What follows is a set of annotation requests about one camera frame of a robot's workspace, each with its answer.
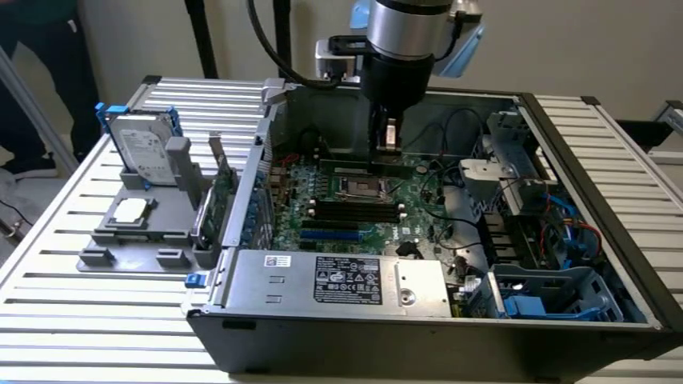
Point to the blue expansion slot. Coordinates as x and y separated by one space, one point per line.
329 235

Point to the metal CPU socket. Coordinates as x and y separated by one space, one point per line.
365 186

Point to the person in dark clothes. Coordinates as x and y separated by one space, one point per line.
49 80

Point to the grey power supply unit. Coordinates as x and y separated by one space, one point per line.
331 280

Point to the blue plastic clip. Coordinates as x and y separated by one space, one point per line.
195 280

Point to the black expansion slot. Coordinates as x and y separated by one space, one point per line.
329 225

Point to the black open PC case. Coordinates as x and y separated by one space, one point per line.
374 344

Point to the green graphics card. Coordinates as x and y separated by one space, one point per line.
217 200

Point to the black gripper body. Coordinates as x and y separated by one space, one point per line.
395 80

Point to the black RAM slot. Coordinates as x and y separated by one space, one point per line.
355 219
355 213
355 208
355 202

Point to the green Dell motherboard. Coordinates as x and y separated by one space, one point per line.
417 216

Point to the grey disk bay blue clips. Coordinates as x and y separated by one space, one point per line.
555 292

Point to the aluminium frame post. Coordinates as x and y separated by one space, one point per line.
33 108

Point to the grey plastic parts rack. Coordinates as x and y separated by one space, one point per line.
150 240

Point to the silver CPU chip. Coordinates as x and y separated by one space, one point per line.
131 210

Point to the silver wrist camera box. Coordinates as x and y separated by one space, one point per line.
334 56

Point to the grey metal drive cage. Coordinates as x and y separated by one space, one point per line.
507 136

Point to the light grey plastic bracket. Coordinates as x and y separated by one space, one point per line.
483 172

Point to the hard disk in blue carrier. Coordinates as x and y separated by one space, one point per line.
142 152

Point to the black tripod legs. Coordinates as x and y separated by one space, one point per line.
206 36

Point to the side table with black block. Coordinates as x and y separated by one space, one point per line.
652 132

